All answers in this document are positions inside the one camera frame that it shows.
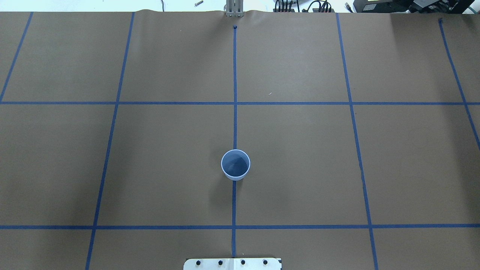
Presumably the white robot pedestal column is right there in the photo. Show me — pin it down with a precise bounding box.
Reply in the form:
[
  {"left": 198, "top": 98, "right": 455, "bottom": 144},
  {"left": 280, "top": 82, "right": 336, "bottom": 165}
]
[{"left": 183, "top": 258, "right": 283, "bottom": 270}]

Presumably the aluminium frame post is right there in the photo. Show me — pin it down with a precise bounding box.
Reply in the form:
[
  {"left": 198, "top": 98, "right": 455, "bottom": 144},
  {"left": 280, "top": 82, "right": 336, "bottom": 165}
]
[{"left": 225, "top": 0, "right": 245, "bottom": 18}]

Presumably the blue cup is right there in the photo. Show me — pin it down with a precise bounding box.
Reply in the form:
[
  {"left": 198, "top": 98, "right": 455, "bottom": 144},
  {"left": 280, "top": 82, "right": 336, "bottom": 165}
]
[{"left": 220, "top": 149, "right": 251, "bottom": 182}]

